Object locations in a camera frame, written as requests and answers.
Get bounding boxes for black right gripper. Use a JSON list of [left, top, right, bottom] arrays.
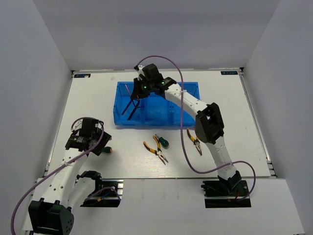
[[132, 77, 155, 99]]

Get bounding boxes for green screwdriver orange cap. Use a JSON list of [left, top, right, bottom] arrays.
[[102, 146, 112, 154]]

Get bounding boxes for green stubby screwdriver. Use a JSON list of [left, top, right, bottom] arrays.
[[155, 134, 169, 148]]

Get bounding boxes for yellow black needle-nose pliers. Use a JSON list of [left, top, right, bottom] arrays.
[[143, 135, 169, 165]]

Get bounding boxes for black hex key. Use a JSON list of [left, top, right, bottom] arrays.
[[121, 82, 135, 115]]

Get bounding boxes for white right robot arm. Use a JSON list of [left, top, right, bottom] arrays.
[[131, 64, 242, 195]]

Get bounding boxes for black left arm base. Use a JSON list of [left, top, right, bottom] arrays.
[[75, 171, 124, 208]]

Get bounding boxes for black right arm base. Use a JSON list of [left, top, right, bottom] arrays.
[[201, 180, 251, 209]]

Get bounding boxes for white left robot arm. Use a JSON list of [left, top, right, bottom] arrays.
[[28, 117, 112, 235]]

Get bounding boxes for blue three-compartment plastic bin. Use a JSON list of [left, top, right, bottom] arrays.
[[113, 81, 203, 128]]

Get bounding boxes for dark label sticker left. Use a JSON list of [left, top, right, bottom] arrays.
[[74, 73, 91, 78]]

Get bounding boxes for dark label sticker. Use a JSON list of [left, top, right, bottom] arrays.
[[74, 73, 91, 78], [221, 70, 238, 75]]

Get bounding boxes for yellow black pliers right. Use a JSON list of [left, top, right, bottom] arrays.
[[186, 128, 202, 155]]

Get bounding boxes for dark label sticker right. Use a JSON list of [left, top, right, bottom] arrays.
[[221, 70, 238, 75]]

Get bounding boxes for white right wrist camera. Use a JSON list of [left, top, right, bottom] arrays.
[[134, 65, 145, 80]]

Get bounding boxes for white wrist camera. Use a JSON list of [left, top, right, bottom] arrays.
[[134, 65, 145, 80], [73, 120, 82, 130]]

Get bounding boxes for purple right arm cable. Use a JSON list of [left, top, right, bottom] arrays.
[[134, 55, 257, 202]]

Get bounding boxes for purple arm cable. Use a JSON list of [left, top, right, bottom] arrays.
[[11, 117, 121, 235], [134, 55, 257, 202]]

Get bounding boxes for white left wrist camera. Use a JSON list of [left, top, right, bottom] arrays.
[[73, 120, 82, 130]]

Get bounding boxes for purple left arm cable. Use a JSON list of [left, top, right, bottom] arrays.
[[11, 117, 121, 235]]

